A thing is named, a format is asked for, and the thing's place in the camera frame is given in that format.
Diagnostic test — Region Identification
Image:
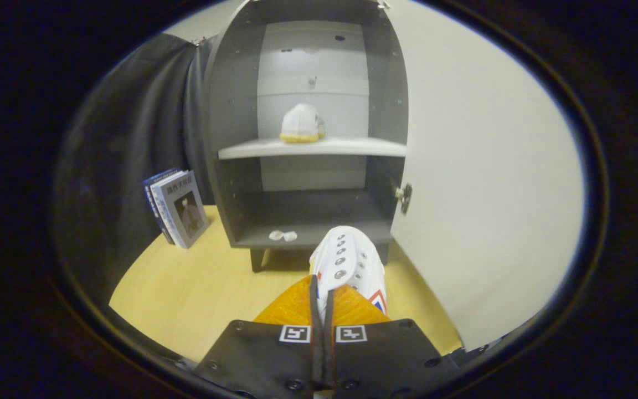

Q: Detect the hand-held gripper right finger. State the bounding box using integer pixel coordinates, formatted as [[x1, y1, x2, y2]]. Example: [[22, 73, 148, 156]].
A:
[[325, 285, 461, 397]]

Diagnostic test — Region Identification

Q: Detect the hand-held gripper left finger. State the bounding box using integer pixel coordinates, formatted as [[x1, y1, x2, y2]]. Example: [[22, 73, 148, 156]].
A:
[[194, 275, 321, 397]]

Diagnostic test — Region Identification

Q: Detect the white sneaker shoe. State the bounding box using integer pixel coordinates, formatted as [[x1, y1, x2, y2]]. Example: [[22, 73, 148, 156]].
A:
[[309, 226, 389, 323], [279, 103, 327, 144]]

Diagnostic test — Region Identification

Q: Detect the white shoe cabinet door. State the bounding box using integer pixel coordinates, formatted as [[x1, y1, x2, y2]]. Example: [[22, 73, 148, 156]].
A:
[[388, 0, 585, 352]]

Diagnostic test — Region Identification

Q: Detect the metal door hinge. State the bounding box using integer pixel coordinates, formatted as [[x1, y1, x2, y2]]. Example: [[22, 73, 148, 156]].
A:
[[395, 183, 413, 215]]

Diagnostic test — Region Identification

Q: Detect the grey cover book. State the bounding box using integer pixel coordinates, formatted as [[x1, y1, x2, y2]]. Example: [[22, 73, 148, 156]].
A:
[[158, 172, 210, 249]]

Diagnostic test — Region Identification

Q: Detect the white spine book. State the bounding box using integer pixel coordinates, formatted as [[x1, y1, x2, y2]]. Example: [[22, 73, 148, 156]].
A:
[[150, 171, 187, 248]]

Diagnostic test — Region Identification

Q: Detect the blue cover book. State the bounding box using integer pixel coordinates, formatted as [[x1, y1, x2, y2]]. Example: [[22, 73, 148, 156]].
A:
[[142, 168, 180, 245]]

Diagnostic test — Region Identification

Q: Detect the black backdrop cloth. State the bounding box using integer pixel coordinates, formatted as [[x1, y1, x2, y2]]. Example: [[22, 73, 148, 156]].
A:
[[56, 33, 214, 311]]

